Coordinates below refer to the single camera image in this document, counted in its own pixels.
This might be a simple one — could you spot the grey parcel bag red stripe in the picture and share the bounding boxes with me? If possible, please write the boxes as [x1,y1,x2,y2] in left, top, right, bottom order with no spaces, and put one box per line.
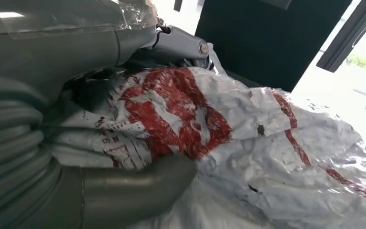
[42,42,366,229]

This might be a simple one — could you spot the black inbound scanner machine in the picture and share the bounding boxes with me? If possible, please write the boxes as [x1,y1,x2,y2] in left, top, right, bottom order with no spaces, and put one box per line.
[195,0,354,93]

